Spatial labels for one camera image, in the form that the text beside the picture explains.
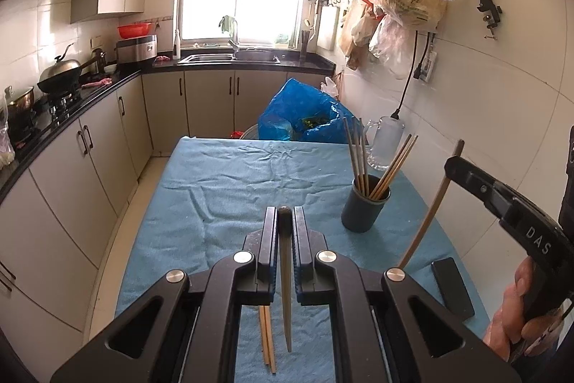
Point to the sink faucet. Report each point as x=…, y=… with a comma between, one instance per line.
x=234, y=37

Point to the dark kettle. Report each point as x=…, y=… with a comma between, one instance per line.
x=99, y=60

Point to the small white bowl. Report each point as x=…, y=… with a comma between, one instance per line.
x=110, y=69

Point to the dark perforated utensil holder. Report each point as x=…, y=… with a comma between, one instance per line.
x=363, y=212

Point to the red plastic basin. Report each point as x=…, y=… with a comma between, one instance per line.
x=134, y=31

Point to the white wall socket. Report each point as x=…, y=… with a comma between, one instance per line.
x=428, y=66

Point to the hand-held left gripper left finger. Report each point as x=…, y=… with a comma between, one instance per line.
x=269, y=248

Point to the bunch of wooden chopsticks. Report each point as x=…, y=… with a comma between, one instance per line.
x=364, y=172

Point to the white bottle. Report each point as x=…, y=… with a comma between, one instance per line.
x=176, y=46

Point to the clear glass mug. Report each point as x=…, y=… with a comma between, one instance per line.
x=385, y=140

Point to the bunch of hanging plastic bags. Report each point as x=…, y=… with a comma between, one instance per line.
x=363, y=33

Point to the cream lower kitchen cabinets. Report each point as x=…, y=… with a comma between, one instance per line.
x=103, y=167

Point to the silver countertop appliance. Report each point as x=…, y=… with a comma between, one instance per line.
x=137, y=51

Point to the gas stove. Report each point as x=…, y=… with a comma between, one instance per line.
x=65, y=102

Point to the steel cooking pot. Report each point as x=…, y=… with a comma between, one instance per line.
x=20, y=109

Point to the black kitchen countertop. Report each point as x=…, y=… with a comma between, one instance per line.
x=116, y=80

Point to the clear plastic bag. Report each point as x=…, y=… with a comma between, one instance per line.
x=5, y=140

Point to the green cloth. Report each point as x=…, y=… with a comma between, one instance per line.
x=226, y=24

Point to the black smartphone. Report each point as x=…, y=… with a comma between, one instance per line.
x=453, y=288

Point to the white cutting board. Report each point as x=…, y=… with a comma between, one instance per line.
x=327, y=28

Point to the black cutlery holder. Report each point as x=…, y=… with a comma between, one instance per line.
x=305, y=46

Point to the person's right hand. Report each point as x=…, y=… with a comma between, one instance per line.
x=506, y=315

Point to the blue towel table cover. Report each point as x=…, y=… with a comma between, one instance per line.
x=224, y=194

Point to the blue plastic bag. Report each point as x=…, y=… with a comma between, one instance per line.
x=287, y=105

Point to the red rag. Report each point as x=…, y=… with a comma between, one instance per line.
x=96, y=83

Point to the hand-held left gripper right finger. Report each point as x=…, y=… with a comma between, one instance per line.
x=299, y=248

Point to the black wok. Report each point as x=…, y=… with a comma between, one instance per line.
x=60, y=75

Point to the steel kitchen sink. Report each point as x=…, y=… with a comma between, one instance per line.
x=210, y=58

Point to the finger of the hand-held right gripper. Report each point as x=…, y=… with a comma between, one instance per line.
x=471, y=181

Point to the small white plastic bag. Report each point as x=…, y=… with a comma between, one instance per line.
x=328, y=87

